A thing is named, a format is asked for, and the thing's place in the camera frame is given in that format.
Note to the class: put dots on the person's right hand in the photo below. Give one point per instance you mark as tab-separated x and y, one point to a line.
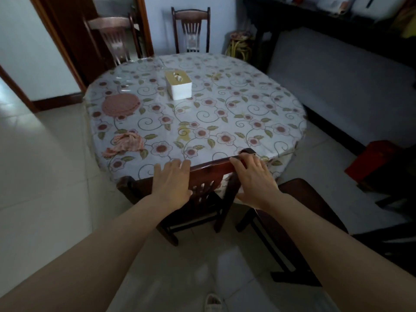
256	185

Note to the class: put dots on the person's left hand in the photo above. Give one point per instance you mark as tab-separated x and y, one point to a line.
170	186

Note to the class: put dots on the person's left middle finger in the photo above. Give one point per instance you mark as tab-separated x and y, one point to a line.
175	168

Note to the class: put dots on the person's left thumb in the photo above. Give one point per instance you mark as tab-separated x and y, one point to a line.
189	193

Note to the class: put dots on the person's right middle finger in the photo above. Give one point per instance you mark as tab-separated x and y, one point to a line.
249	160

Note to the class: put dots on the person's right thumb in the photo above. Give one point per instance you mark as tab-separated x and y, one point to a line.
243	197

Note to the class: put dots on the person's right little finger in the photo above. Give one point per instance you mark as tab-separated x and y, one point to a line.
267	170

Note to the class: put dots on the person's left little finger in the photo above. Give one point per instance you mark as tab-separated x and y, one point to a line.
157	172

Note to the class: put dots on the dark wooden dining chair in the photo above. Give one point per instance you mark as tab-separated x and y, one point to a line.
191	29
208	172
112	35

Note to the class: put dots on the person's left forearm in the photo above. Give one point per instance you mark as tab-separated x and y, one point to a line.
97	256

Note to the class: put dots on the person's right forearm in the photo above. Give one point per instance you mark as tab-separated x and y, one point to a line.
338	256

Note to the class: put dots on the pink crumpled cloth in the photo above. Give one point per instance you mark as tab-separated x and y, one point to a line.
126	142

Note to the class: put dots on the dark wooden stool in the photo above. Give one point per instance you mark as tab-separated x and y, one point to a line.
308	204

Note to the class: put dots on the floral plastic tablecloth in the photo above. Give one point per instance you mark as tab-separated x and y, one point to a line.
208	110

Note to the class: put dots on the pink round woven mat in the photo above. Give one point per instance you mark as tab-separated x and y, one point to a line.
120	105

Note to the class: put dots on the white tissue box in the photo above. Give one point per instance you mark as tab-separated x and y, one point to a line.
178	89

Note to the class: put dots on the red box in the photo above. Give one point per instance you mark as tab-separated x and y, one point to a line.
370	160

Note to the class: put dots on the person's light shoe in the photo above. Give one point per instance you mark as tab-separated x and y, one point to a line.
213	303

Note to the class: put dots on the yellow rattan stool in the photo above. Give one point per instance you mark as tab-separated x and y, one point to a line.
240	45

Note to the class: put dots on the grey cushioned bench sofa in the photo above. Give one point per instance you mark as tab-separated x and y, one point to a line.
341	81

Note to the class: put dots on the brown wooden door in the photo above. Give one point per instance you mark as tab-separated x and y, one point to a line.
81	38

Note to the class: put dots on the dark wooden cabinet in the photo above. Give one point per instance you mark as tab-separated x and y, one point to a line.
325	25

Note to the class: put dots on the white appliance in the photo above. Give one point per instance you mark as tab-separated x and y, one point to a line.
377	6

